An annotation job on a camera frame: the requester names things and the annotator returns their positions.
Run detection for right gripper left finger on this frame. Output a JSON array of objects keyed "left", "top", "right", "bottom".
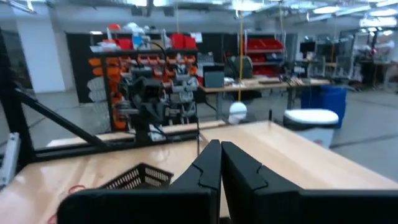
[{"left": 57, "top": 138, "right": 223, "bottom": 224}]

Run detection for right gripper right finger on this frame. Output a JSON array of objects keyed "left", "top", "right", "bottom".
[{"left": 221, "top": 141, "right": 398, "bottom": 224}]

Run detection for long wooden desk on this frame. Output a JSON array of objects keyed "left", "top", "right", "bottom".
[{"left": 198, "top": 77, "right": 331, "bottom": 121}]

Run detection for black rack with orange bins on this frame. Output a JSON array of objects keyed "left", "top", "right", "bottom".
[{"left": 88, "top": 46, "right": 200, "bottom": 131}]

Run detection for wooden riser shelf black legs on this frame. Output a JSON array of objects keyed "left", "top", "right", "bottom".
[{"left": 195, "top": 118, "right": 398, "bottom": 191}]

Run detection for black slotted plastic basket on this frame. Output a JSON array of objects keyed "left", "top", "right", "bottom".
[{"left": 98, "top": 162, "right": 175, "bottom": 191}]

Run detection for white light bulb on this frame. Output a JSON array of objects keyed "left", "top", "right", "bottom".
[{"left": 228, "top": 100, "right": 249, "bottom": 126}]

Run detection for grey laptop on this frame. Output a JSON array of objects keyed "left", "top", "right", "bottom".
[{"left": 202, "top": 64, "right": 226, "bottom": 89}]

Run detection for red storage bin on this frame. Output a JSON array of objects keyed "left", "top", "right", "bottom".
[
  {"left": 183, "top": 35, "right": 198, "bottom": 50},
  {"left": 170, "top": 32, "right": 185, "bottom": 50}
]

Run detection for white trash can black liner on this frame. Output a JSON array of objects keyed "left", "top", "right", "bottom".
[{"left": 282, "top": 108, "right": 340, "bottom": 149}]

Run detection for dark green backpack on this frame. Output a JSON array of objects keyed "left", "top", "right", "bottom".
[{"left": 224, "top": 55, "right": 254, "bottom": 80}]

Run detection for blue barrel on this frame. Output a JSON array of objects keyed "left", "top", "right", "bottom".
[{"left": 300, "top": 85, "right": 348, "bottom": 129}]

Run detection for black monitor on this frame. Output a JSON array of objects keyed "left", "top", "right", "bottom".
[{"left": 299, "top": 40, "right": 317, "bottom": 54}]

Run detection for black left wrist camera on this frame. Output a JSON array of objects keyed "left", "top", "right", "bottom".
[{"left": 131, "top": 76, "right": 165, "bottom": 102}]

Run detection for yellow hanging cord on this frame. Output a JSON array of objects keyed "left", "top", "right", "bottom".
[{"left": 237, "top": 11, "right": 245, "bottom": 103}]

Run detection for wire shelf with red bins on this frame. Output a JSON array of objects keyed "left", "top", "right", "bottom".
[{"left": 243, "top": 29, "right": 286, "bottom": 78}]

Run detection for black aluminium table frame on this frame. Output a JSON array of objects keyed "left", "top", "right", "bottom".
[{"left": 0, "top": 26, "right": 203, "bottom": 164}]

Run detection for silver aluminium bracket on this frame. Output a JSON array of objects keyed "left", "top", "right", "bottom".
[{"left": 0, "top": 131, "right": 21, "bottom": 188}]

